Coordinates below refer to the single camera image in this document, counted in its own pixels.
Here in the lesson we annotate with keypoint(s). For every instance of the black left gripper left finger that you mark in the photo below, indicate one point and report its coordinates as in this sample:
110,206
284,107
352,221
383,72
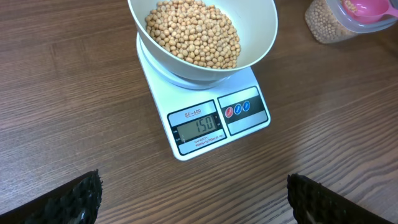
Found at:
78,201

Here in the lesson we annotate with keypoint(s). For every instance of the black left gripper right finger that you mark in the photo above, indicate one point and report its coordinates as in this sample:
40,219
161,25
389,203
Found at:
313,203

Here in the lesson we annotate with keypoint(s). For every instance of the pink plastic measuring scoop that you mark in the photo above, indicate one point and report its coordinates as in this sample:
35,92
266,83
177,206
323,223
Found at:
369,11

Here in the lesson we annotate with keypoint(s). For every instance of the white digital kitchen scale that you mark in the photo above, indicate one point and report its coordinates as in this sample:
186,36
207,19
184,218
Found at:
200,116

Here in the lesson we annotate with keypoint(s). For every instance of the white bowl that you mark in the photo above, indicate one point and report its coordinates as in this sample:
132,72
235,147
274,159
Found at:
256,22

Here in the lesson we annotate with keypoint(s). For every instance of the soybeans in white bowl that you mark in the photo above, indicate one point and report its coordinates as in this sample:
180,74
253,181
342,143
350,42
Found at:
194,32

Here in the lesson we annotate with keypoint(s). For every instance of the yellow soybeans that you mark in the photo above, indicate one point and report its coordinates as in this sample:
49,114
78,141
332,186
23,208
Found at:
324,26

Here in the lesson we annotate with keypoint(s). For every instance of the clear plastic container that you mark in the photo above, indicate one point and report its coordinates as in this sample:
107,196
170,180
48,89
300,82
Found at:
355,26

